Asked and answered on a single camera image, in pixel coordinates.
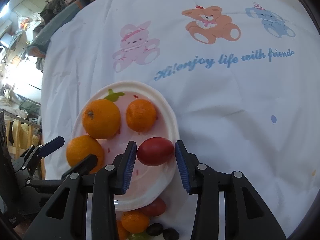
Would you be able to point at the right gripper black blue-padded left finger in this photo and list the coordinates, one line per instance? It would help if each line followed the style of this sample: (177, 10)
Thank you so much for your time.
(64, 214)

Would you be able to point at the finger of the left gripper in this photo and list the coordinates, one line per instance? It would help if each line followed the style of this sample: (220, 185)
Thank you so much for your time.
(84, 167)

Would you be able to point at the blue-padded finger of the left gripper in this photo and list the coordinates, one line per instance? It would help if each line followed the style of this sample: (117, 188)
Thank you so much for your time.
(50, 147)

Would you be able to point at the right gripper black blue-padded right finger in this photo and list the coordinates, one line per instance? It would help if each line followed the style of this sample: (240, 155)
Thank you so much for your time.
(246, 214)

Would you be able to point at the red cherry tomato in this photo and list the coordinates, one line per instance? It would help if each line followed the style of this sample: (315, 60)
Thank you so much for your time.
(155, 151)
(155, 209)

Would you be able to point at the large orange mandarin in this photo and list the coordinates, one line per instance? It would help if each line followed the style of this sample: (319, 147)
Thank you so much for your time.
(101, 119)

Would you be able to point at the small orange kumquat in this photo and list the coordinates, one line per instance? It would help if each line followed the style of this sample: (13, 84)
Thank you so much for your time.
(135, 221)
(122, 232)
(140, 115)

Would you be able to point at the green grape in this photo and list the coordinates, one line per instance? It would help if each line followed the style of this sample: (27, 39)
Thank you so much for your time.
(139, 236)

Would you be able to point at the dark purple grape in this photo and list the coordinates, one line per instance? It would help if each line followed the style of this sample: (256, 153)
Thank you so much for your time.
(170, 234)
(155, 229)

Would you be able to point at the wooden chair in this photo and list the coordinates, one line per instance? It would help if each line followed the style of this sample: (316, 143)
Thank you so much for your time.
(20, 136)

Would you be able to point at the pink strawberry plate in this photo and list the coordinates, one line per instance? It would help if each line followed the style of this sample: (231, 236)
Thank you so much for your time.
(147, 182)

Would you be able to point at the white cartoon bear bedsheet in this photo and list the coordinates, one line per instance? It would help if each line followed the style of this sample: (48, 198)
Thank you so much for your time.
(242, 77)

